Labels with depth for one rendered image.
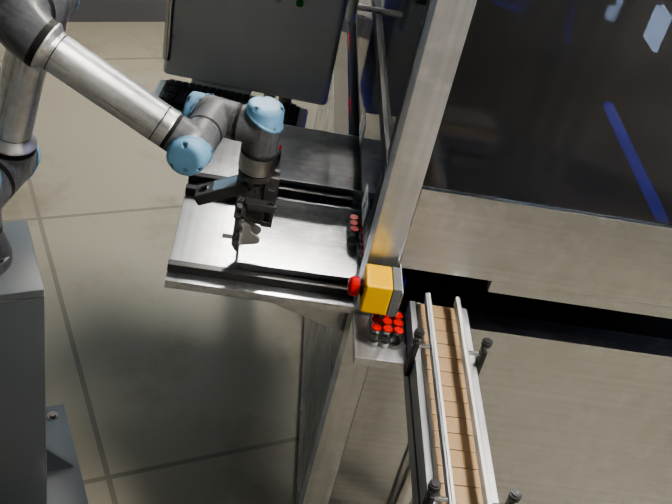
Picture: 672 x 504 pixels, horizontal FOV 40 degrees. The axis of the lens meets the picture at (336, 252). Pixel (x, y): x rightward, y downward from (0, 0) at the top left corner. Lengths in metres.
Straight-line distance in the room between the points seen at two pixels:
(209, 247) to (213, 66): 0.88
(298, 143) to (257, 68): 0.40
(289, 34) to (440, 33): 1.15
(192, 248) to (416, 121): 0.62
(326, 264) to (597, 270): 0.58
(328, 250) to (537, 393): 0.58
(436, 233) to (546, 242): 0.22
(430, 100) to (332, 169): 0.75
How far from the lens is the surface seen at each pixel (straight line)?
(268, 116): 1.76
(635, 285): 1.98
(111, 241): 3.43
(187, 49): 2.77
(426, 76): 1.63
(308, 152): 2.40
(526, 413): 2.20
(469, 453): 1.67
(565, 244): 1.87
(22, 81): 1.93
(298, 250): 2.05
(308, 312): 2.07
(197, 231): 2.07
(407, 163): 1.71
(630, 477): 2.44
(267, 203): 1.89
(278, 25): 2.69
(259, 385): 2.95
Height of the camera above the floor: 2.14
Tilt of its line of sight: 37 degrees down
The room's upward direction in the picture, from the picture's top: 13 degrees clockwise
